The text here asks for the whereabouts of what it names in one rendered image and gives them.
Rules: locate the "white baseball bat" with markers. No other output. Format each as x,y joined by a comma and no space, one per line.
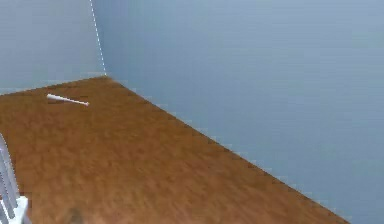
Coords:
66,99

